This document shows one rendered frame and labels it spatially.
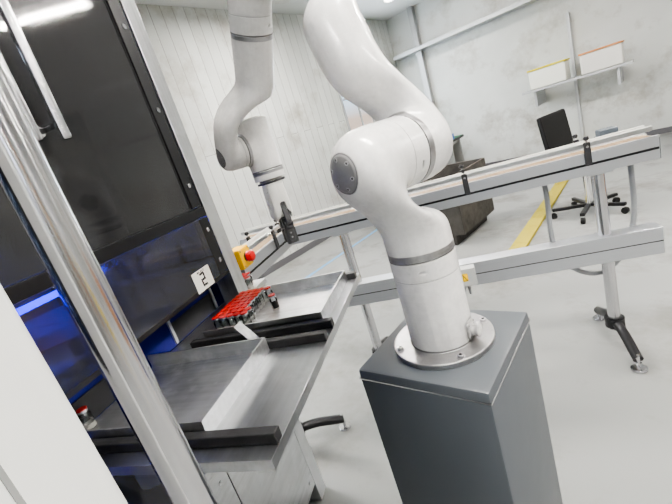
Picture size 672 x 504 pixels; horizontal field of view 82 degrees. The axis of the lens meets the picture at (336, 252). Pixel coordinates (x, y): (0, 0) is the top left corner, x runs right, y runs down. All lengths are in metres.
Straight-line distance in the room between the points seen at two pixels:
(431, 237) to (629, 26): 6.83
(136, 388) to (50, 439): 0.07
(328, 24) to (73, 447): 0.62
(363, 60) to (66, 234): 0.52
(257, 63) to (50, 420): 0.82
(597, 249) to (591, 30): 5.62
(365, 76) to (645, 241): 1.65
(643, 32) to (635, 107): 0.97
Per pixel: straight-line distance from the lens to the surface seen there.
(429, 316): 0.70
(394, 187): 0.59
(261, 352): 0.89
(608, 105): 7.42
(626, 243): 2.08
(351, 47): 0.68
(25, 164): 0.26
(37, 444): 0.22
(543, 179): 1.88
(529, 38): 7.53
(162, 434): 0.29
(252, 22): 0.92
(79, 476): 0.23
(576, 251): 2.03
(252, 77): 0.95
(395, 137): 0.61
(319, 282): 1.18
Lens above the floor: 1.27
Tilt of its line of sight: 15 degrees down
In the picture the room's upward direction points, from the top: 18 degrees counter-clockwise
